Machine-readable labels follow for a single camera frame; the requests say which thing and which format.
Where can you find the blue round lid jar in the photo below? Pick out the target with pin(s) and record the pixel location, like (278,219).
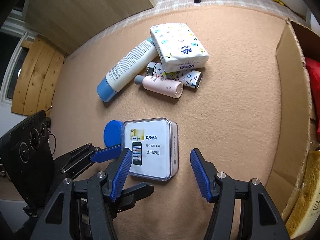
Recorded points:
(112,133)

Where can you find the white lotion bottle blue cap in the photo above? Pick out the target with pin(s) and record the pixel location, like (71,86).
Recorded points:
(126,69)

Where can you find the pine wood wall panel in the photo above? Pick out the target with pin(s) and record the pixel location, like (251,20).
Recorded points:
(37,81)

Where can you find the pink small bottle grey cap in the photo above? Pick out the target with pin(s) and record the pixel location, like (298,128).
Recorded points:
(160,85)

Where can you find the white window frame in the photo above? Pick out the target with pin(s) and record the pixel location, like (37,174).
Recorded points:
(13,52)

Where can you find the brown cardboard box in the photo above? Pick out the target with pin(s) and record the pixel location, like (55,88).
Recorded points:
(297,124)

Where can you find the light wood board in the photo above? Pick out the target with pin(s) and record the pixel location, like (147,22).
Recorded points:
(71,23)

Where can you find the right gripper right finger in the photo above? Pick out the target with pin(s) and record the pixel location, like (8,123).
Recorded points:
(259,217)

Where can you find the patterned white small pouch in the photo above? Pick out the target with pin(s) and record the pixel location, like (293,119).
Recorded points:
(189,78)

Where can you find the clear plastic card reader box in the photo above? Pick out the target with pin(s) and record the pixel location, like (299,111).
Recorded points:
(154,146)

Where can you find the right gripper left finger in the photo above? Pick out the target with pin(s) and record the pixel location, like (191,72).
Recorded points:
(81,209)

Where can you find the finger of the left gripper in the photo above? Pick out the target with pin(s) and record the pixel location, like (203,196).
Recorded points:
(131,195)
(106,154)

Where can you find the red satin cloth pouch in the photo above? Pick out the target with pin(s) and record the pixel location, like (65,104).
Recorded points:
(314,76)

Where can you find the packaged toast bread slice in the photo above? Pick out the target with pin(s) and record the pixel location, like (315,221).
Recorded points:
(306,209)

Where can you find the white Vinda tissue pack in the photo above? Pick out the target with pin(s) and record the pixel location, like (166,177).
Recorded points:
(178,47)

